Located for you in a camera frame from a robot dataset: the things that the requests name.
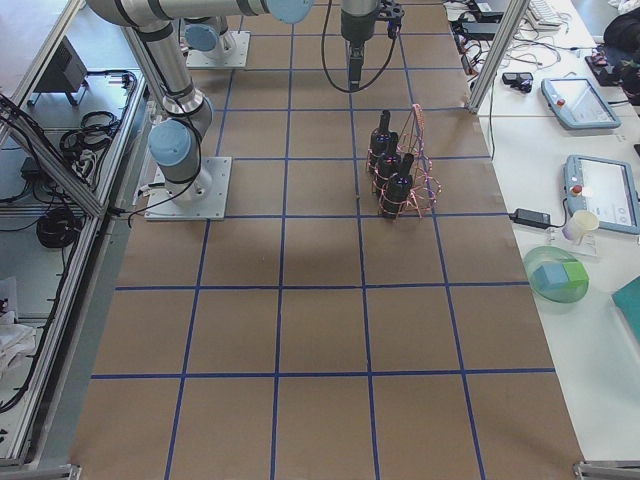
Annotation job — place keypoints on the copper wire wine basket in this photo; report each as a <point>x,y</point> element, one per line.
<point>426,188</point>

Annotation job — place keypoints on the teach pendant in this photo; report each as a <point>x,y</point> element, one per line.
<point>604,187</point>
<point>578,104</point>

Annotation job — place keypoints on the white paper cup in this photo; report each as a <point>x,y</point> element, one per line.
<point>581,223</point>

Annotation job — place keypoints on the far wine bottle in basket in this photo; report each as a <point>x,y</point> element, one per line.
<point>378,140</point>

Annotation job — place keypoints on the near teach pendant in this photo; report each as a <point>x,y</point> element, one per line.
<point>604,187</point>

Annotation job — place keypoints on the aluminium frame post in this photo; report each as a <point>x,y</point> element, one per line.
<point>502,39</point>

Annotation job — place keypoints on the wine bottle in basket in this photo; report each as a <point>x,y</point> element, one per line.
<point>378,140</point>
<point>398,187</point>

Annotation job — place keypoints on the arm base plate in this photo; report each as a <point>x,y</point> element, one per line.
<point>196,60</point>
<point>205,199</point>

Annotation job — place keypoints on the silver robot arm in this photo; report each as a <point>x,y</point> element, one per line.
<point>175,143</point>
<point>209,35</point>

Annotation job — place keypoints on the black power adapter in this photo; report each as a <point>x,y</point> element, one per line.
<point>530,218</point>

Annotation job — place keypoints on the near wine bottle in basket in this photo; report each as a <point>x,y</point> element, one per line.
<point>398,187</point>

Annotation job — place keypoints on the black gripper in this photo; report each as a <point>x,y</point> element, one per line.
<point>356,26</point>

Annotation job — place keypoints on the teal foam pad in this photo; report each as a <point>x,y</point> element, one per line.
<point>627,300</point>

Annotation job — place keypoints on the green bowl with blocks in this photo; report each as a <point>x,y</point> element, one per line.
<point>556,274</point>

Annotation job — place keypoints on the far teach pendant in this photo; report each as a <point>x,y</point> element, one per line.
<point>578,104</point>

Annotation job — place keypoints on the dark wine bottle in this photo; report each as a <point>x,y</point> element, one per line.
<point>386,164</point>

